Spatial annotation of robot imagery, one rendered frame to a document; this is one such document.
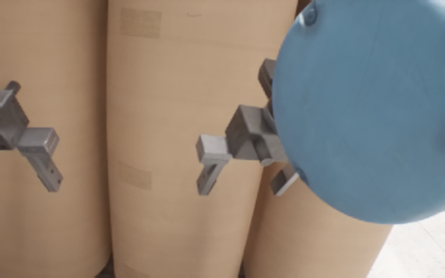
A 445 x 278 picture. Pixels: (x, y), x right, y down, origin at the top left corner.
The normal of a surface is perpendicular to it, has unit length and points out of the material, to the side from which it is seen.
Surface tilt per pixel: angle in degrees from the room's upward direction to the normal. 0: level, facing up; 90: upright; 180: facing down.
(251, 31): 90
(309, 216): 90
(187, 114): 90
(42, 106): 90
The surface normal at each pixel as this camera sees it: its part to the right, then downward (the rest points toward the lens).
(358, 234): 0.03, 0.40
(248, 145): 0.22, 0.74
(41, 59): 0.53, 0.40
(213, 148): 0.36, -0.66
